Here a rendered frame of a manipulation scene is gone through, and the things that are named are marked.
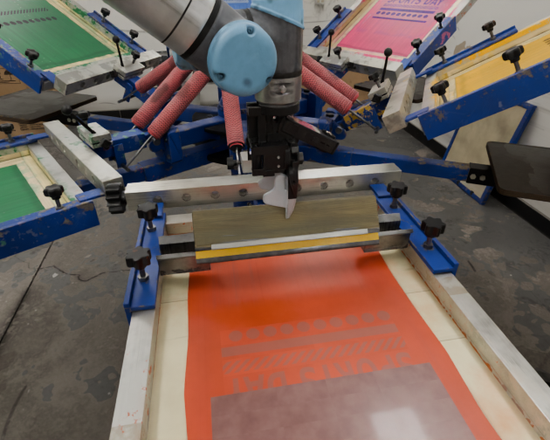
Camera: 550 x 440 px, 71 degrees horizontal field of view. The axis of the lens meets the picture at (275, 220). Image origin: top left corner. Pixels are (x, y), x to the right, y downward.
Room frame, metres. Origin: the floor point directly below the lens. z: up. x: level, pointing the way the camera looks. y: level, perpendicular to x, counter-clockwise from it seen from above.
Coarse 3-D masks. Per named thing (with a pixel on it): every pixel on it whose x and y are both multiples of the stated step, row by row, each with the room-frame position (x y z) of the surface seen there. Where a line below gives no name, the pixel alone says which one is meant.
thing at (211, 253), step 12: (312, 240) 0.60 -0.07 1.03; (324, 240) 0.61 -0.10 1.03; (336, 240) 0.61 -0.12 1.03; (348, 240) 0.61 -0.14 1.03; (360, 240) 0.61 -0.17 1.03; (204, 252) 0.57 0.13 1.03; (216, 252) 0.57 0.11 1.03; (228, 252) 0.57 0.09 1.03; (240, 252) 0.57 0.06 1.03; (252, 252) 0.58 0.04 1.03
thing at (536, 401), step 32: (192, 224) 0.74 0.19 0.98; (416, 256) 0.62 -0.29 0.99; (160, 288) 0.54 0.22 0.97; (448, 288) 0.52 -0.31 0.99; (480, 320) 0.44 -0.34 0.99; (128, 352) 0.38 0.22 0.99; (480, 352) 0.40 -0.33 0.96; (512, 352) 0.38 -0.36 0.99; (128, 384) 0.32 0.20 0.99; (512, 384) 0.33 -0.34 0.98; (544, 384) 0.32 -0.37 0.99; (128, 416) 0.28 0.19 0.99; (544, 416) 0.28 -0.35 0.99
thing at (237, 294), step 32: (192, 288) 0.55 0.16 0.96; (224, 288) 0.55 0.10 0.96; (256, 288) 0.55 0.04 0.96; (288, 288) 0.55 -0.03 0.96; (192, 320) 0.47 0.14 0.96; (224, 320) 0.47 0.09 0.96; (256, 320) 0.47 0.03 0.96; (288, 320) 0.47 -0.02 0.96; (192, 352) 0.41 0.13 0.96; (192, 384) 0.35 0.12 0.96; (320, 384) 0.35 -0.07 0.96; (192, 416) 0.30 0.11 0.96; (224, 416) 0.30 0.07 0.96; (256, 416) 0.30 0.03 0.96; (288, 416) 0.30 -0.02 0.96; (320, 416) 0.30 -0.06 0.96
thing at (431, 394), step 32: (288, 256) 0.65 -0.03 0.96; (320, 256) 0.65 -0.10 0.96; (352, 256) 0.65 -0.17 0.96; (320, 288) 0.55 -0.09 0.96; (352, 288) 0.55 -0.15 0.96; (384, 288) 0.55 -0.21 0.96; (416, 320) 0.47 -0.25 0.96; (416, 352) 0.41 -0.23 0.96; (352, 384) 0.35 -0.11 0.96; (384, 384) 0.35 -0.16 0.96; (416, 384) 0.35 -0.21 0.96; (448, 384) 0.35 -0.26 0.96; (352, 416) 0.30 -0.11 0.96; (384, 416) 0.30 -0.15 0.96; (416, 416) 0.30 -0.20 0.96; (448, 416) 0.30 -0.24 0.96; (480, 416) 0.30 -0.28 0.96
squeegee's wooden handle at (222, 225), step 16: (224, 208) 0.61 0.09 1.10; (240, 208) 0.62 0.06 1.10; (256, 208) 0.62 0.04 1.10; (272, 208) 0.62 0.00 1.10; (304, 208) 0.63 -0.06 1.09; (320, 208) 0.63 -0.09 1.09; (336, 208) 0.64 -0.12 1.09; (352, 208) 0.64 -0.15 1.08; (368, 208) 0.64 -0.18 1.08; (208, 224) 0.59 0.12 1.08; (224, 224) 0.59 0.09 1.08; (240, 224) 0.60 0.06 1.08; (256, 224) 0.60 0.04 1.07; (272, 224) 0.60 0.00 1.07; (288, 224) 0.61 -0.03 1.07; (304, 224) 0.61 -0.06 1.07; (320, 224) 0.61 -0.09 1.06; (336, 224) 0.62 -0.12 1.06; (352, 224) 0.62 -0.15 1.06; (368, 224) 0.63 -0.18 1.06; (208, 240) 0.57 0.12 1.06; (224, 240) 0.58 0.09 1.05; (240, 240) 0.58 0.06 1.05
